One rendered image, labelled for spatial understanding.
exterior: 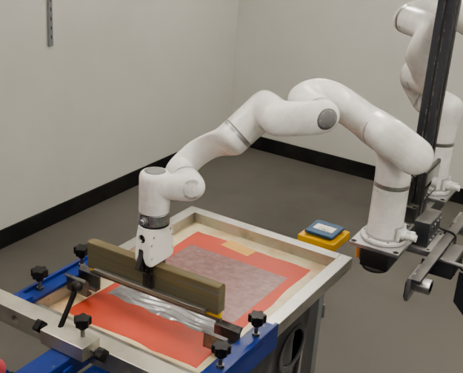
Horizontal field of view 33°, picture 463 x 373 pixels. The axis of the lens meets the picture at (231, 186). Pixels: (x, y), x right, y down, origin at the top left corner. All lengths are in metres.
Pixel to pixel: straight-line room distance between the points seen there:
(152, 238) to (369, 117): 0.61
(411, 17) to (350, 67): 3.30
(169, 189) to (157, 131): 3.56
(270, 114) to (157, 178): 0.30
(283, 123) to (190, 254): 0.72
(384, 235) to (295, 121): 0.48
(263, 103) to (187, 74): 3.75
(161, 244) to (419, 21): 0.97
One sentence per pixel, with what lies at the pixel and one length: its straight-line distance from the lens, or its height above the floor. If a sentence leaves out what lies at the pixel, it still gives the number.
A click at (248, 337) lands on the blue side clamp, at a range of 1.91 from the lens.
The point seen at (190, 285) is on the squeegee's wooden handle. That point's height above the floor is 1.11.
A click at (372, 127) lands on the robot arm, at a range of 1.91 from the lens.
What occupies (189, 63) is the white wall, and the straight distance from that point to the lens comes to 5.52.
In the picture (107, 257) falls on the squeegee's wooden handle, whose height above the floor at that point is 1.11.
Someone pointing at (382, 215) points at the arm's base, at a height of 1.22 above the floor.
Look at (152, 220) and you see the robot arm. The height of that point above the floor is 1.26.
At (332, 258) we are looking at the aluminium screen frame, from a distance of 2.35.
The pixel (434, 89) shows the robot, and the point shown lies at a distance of 2.21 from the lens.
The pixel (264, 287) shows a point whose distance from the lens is 2.21.
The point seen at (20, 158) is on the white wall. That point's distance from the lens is 4.43.
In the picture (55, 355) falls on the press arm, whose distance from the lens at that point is 1.77.
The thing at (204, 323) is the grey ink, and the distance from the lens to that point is 2.03.
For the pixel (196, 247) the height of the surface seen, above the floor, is 0.96.
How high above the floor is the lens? 2.05
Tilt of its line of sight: 23 degrees down
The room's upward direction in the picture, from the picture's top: 4 degrees clockwise
